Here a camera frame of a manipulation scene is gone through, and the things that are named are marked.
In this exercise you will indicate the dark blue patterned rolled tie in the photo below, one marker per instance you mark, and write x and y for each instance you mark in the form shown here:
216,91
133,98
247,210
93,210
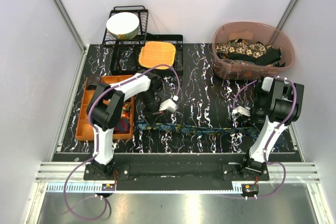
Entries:
92,82

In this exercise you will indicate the aluminium frame rail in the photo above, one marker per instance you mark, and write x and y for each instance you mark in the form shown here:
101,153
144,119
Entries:
293,172

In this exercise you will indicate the orange woven mat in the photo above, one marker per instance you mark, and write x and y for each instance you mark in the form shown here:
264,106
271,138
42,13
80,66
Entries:
159,54

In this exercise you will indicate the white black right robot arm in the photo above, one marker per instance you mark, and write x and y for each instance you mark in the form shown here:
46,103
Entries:
278,102

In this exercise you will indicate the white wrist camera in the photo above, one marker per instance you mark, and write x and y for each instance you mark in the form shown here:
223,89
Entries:
168,105
240,111

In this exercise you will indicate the maroon blue striped rolled tie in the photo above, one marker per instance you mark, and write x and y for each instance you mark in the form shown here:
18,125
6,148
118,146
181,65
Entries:
123,126

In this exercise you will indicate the wooden compartment organizer box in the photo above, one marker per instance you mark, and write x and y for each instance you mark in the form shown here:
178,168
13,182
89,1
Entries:
84,131

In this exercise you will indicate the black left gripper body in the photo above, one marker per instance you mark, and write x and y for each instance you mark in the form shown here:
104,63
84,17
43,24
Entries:
151,105

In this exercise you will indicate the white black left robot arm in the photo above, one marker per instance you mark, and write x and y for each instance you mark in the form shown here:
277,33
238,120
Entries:
105,109

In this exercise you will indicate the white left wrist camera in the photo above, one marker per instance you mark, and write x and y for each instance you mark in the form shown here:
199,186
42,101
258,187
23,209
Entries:
168,105

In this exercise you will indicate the pink translucent plastic tub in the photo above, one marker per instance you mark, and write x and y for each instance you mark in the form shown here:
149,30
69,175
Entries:
251,32

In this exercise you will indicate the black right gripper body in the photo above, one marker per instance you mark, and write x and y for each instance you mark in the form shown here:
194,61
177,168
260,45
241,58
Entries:
258,113

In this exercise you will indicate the pile of patterned ties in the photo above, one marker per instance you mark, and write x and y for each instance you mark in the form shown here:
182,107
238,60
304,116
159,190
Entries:
239,51

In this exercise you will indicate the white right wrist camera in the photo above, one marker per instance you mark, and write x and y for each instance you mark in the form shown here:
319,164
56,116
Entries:
240,111

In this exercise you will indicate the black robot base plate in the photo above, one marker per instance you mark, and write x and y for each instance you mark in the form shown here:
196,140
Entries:
217,171

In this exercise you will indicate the colourful faces rolled tie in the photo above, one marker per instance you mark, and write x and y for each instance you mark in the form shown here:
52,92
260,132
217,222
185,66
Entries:
126,110

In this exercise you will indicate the white ceramic bowl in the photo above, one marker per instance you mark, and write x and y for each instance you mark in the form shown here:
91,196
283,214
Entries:
123,26

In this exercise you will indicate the blue floral patterned tie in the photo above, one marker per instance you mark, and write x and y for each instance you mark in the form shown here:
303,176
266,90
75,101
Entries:
187,129

